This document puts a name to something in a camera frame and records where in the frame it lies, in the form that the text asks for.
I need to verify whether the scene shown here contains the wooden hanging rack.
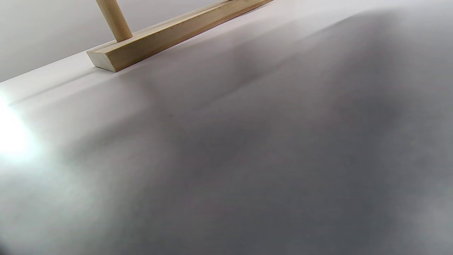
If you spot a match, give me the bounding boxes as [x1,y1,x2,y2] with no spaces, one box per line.
[87,0,275,73]

